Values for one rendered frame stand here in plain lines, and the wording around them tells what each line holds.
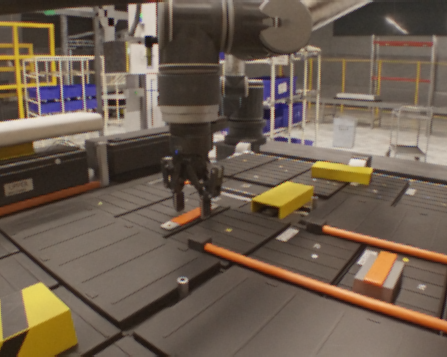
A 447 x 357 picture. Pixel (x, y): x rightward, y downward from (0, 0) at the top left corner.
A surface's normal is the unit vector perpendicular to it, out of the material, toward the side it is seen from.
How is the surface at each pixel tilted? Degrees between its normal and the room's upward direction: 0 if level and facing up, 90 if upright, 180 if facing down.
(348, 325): 0
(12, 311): 0
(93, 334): 0
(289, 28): 90
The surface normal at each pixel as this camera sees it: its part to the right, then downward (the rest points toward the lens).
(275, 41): 0.12, 0.37
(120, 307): 0.00, -0.96
